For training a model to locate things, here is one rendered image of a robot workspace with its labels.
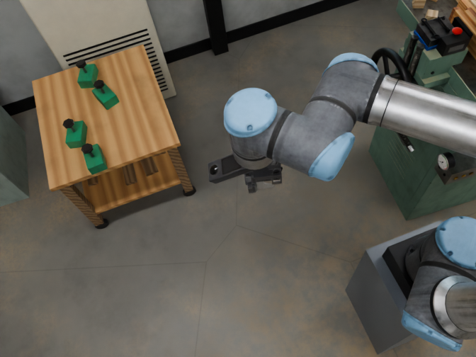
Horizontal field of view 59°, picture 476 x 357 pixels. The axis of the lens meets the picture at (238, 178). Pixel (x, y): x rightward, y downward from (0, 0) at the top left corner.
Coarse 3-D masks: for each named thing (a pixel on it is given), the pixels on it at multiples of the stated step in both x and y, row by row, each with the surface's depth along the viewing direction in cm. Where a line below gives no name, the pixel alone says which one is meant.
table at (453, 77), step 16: (400, 0) 157; (448, 0) 154; (400, 16) 160; (416, 16) 151; (448, 16) 150; (400, 48) 149; (464, 64) 139; (416, 80) 144; (432, 80) 141; (448, 80) 142; (464, 80) 136; (464, 96) 137
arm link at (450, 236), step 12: (444, 228) 112; (456, 228) 111; (468, 228) 111; (432, 240) 116; (444, 240) 110; (456, 240) 109; (468, 240) 109; (432, 252) 114; (444, 252) 109; (456, 252) 108; (468, 252) 108; (420, 264) 117; (432, 264) 111; (444, 264) 109; (456, 264) 108; (468, 264) 106; (468, 276) 107
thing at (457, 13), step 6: (456, 12) 142; (462, 12) 141; (462, 18) 140; (468, 24) 138; (474, 30) 137; (474, 36) 137; (474, 42) 138; (468, 48) 141; (474, 48) 138; (474, 54) 139
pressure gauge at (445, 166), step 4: (448, 152) 148; (440, 156) 149; (444, 156) 146; (448, 156) 146; (452, 156) 146; (440, 160) 150; (444, 160) 148; (448, 160) 146; (452, 160) 146; (440, 164) 151; (444, 164) 148; (448, 164) 146; (452, 164) 146; (444, 168) 149; (448, 168) 147; (452, 168) 148
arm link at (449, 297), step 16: (432, 272) 110; (448, 272) 108; (416, 288) 111; (432, 288) 104; (448, 288) 101; (464, 288) 96; (416, 304) 108; (432, 304) 102; (448, 304) 99; (464, 304) 94; (416, 320) 105; (432, 320) 103; (448, 320) 99; (464, 320) 95; (432, 336) 103; (448, 336) 102; (464, 336) 99
